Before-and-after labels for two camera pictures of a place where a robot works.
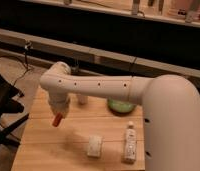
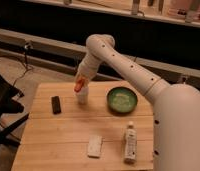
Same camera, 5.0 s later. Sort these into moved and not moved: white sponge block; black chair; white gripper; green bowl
Moved: white gripper
Not moved: green bowl; white sponge block; black chair
